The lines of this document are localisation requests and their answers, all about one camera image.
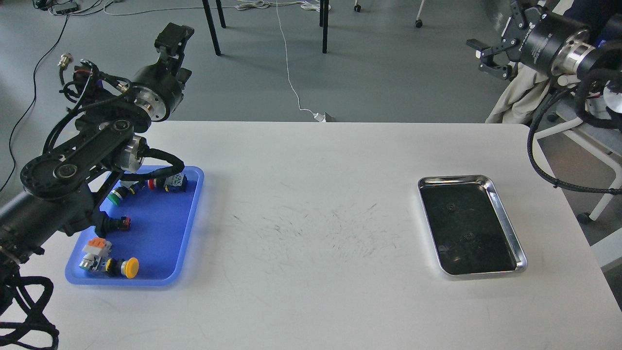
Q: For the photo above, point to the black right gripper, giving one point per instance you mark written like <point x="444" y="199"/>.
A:
<point x="547" y="42"/>

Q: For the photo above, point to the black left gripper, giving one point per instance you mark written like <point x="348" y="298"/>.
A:
<point x="157" y="89"/>

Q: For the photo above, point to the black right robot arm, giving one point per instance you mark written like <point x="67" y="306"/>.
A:
<point x="606" y="74"/>

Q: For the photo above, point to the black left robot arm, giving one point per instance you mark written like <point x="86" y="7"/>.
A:
<point x="95" y="145"/>

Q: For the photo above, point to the silver metal tray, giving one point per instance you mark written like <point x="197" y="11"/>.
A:
<point x="495" y="250"/>

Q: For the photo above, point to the blue plastic tray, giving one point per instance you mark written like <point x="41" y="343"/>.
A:
<point x="158" y="237"/>

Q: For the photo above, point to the black table leg left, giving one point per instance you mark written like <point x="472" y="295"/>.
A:
<point x="211" y="23"/>

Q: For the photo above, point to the black table leg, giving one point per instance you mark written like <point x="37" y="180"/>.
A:
<point x="211" y="23"/>
<point x="323" y="22"/>

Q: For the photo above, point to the beige jacket on chair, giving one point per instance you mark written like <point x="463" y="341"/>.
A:
<point x="520" y="99"/>

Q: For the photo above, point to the seated person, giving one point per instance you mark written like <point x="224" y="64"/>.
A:
<point x="595" y="14"/>

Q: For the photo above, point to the white office chair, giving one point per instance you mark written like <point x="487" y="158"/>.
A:
<point x="604" y="144"/>

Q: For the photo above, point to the black table leg right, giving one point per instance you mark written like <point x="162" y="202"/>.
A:
<point x="323" y="22"/>

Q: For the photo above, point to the red push button switch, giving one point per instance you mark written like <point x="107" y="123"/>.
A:
<point x="174" y="183"/>

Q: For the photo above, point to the green push button switch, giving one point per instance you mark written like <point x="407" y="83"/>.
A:
<point x="124" y="190"/>

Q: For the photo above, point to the black switch with red end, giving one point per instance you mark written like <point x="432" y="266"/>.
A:
<point x="105" y="224"/>

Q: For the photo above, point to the orange white switch block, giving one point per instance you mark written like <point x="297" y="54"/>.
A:
<point x="99" y="247"/>

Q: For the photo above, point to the yellow push button switch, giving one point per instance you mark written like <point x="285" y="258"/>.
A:
<point x="111" y="267"/>

